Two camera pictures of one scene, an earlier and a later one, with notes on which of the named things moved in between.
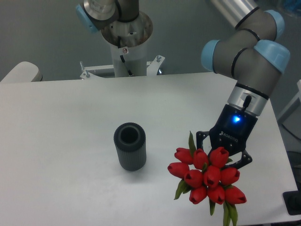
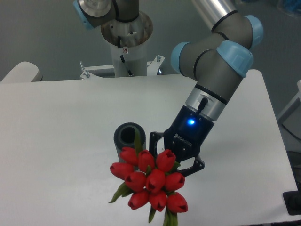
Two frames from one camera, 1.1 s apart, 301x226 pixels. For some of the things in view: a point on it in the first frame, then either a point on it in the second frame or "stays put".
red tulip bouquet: x=207 y=179 to x=147 y=179
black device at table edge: x=293 y=200 stays put
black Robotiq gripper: x=232 y=131 to x=185 y=136
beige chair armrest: x=24 y=72 stays put
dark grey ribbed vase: x=130 y=141 stays put
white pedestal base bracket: x=152 y=67 stays put
